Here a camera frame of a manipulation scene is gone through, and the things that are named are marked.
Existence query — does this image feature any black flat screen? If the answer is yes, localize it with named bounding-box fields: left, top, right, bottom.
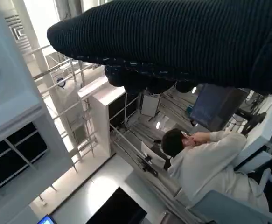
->
left=85, top=186, right=148, bottom=224

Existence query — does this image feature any dark computer monitor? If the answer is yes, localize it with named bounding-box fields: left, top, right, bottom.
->
left=189, top=83, right=248, bottom=130

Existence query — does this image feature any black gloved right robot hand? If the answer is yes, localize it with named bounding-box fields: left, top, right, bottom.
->
left=46, top=0, right=272, bottom=96

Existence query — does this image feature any seated person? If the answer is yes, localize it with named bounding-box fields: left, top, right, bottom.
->
left=161, top=129, right=271, bottom=213

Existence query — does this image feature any white ceiling air vent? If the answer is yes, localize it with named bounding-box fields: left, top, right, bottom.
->
left=5, top=14, right=34, bottom=54

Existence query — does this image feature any white open cabinet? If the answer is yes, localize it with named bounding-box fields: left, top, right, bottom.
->
left=77, top=77, right=141, bottom=159

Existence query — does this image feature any grey-green office chair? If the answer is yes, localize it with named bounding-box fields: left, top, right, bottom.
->
left=189, top=140, right=272, bottom=224

